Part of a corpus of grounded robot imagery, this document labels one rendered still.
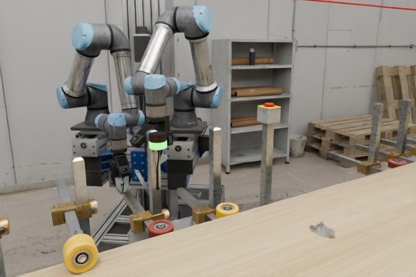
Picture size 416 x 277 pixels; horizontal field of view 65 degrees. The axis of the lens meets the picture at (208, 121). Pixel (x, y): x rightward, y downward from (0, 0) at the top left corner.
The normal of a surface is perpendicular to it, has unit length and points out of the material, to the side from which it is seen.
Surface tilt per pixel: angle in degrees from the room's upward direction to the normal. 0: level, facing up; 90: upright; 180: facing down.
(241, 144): 90
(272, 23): 90
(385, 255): 0
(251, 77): 90
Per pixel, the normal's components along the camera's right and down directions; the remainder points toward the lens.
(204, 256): 0.00, -0.98
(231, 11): 0.40, 0.20
